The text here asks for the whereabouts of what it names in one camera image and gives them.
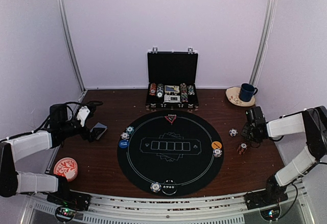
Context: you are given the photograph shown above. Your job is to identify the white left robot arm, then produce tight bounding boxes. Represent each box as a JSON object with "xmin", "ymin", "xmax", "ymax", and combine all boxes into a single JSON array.
[{"xmin": 1, "ymin": 101, "xmax": 106, "ymax": 206}]

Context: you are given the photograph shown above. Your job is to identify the round black poker mat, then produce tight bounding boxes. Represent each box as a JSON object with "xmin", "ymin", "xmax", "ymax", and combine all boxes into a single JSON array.
[{"xmin": 117, "ymin": 110, "xmax": 224, "ymax": 197}]

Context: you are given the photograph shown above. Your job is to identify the clear round dealer button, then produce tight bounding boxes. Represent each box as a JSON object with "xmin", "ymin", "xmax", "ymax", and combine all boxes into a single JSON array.
[{"xmin": 161, "ymin": 180, "xmax": 177, "ymax": 196}]

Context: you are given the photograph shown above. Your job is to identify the multicolour chip row in case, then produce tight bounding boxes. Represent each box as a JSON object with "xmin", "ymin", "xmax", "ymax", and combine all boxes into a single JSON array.
[{"xmin": 180, "ymin": 83, "xmax": 188, "ymax": 103}]

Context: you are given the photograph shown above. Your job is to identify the red chip row in case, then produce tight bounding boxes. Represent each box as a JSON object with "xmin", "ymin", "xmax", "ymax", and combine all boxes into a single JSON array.
[{"xmin": 149, "ymin": 83, "xmax": 157, "ymax": 96}]

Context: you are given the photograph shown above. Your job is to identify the aluminium frame post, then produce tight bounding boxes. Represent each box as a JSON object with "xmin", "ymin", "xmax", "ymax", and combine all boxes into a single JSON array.
[
  {"xmin": 249, "ymin": 0, "xmax": 277, "ymax": 86},
  {"xmin": 57, "ymin": 0, "xmax": 86, "ymax": 92}
]

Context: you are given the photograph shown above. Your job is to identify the left aluminium frame post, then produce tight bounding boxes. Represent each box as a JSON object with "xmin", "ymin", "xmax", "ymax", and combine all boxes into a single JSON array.
[{"xmin": 57, "ymin": 0, "xmax": 86, "ymax": 92}]

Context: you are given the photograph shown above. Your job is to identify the beige ceramic plate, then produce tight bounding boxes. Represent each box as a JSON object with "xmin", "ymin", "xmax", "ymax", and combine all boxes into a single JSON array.
[{"xmin": 225, "ymin": 87, "xmax": 255, "ymax": 107}]

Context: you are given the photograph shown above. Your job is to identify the right aluminium frame post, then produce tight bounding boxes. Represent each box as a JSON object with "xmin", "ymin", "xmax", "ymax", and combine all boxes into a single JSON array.
[{"xmin": 249, "ymin": 0, "xmax": 277, "ymax": 86}]

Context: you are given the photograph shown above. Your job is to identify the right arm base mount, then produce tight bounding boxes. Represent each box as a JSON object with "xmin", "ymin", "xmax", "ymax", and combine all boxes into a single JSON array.
[{"xmin": 244, "ymin": 191, "xmax": 288, "ymax": 222}]

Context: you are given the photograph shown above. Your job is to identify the white blue chip stack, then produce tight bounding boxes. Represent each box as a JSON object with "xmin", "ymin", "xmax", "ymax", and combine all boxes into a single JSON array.
[{"xmin": 229, "ymin": 128, "xmax": 238, "ymax": 137}]

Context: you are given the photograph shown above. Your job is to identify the red triangle all-in marker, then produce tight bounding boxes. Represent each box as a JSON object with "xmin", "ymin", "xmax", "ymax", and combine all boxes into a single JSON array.
[{"xmin": 164, "ymin": 115, "xmax": 177, "ymax": 125}]

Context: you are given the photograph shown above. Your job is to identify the green chips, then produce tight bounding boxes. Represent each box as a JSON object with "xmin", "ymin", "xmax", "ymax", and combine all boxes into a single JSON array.
[{"xmin": 126, "ymin": 126, "xmax": 134, "ymax": 135}]

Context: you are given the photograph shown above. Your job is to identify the red white round coaster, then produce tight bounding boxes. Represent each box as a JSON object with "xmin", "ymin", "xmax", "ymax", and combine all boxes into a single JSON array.
[{"xmin": 53, "ymin": 158, "xmax": 78, "ymax": 182}]

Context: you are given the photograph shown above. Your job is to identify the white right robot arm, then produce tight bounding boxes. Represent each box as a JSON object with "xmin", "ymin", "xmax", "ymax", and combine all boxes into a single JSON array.
[{"xmin": 241, "ymin": 106, "xmax": 326, "ymax": 205}]

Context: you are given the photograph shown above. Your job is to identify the white blue chips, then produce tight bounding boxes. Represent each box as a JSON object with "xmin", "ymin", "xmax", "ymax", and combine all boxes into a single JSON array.
[
  {"xmin": 150, "ymin": 182, "xmax": 161, "ymax": 193},
  {"xmin": 213, "ymin": 148, "xmax": 222, "ymax": 158},
  {"xmin": 121, "ymin": 132, "xmax": 130, "ymax": 140}
]

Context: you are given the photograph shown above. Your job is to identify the black poker chip case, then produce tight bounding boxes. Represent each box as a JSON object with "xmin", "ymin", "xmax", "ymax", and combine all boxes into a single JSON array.
[{"xmin": 145, "ymin": 47, "xmax": 199, "ymax": 109}]

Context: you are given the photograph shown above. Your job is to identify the dark blue mug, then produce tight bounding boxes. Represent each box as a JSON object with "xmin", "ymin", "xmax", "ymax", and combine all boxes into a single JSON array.
[{"xmin": 239, "ymin": 83, "xmax": 258, "ymax": 102}]

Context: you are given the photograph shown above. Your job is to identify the orange big blind button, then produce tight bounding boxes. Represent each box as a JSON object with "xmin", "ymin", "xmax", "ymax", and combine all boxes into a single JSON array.
[{"xmin": 212, "ymin": 141, "xmax": 222, "ymax": 149}]

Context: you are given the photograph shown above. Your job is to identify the front aluminium rail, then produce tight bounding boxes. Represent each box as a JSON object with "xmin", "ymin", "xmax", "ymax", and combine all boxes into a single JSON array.
[{"xmin": 19, "ymin": 179, "xmax": 312, "ymax": 224}]

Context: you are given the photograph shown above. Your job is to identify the blue playing card deck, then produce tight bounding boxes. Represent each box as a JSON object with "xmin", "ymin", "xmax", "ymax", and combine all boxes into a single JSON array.
[{"xmin": 90, "ymin": 122, "xmax": 107, "ymax": 140}]

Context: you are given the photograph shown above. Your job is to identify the blue small blind button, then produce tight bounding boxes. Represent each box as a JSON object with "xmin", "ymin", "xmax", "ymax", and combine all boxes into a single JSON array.
[{"xmin": 118, "ymin": 140, "xmax": 129, "ymax": 149}]

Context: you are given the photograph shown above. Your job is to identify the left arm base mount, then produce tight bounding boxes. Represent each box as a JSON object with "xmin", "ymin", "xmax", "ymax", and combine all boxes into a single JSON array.
[{"xmin": 46, "ymin": 192, "xmax": 91, "ymax": 222}]

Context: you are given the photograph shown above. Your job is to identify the purple green chip row in case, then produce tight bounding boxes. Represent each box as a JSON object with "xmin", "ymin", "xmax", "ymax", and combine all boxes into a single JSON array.
[{"xmin": 188, "ymin": 85, "xmax": 195, "ymax": 96}]

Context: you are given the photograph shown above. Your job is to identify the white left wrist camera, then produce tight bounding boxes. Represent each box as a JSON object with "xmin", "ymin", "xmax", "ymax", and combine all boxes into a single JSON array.
[{"xmin": 76, "ymin": 106, "xmax": 90, "ymax": 127}]

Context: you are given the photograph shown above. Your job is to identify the red black chip stack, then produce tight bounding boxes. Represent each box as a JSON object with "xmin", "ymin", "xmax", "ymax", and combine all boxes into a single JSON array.
[{"xmin": 237, "ymin": 143, "xmax": 248, "ymax": 155}]

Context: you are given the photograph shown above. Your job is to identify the white card box in case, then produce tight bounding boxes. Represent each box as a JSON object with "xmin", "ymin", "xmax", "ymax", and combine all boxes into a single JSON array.
[{"xmin": 164, "ymin": 94, "xmax": 181, "ymax": 102}]

